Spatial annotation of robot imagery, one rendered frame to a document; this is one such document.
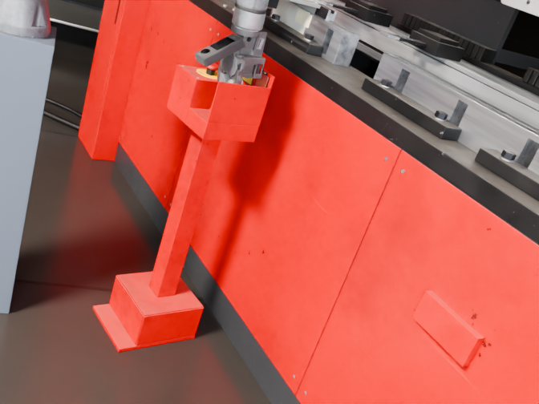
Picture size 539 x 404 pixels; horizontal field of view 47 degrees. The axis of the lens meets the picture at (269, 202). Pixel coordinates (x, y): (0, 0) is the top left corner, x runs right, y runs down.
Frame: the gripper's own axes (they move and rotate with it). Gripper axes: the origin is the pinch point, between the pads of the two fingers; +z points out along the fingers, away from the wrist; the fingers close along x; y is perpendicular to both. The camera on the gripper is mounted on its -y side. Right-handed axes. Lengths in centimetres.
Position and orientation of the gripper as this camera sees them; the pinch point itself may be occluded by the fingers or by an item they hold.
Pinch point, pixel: (222, 105)
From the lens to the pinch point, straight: 158.8
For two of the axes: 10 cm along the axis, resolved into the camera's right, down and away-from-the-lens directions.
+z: -2.3, 8.6, 4.5
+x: -5.6, -5.0, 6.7
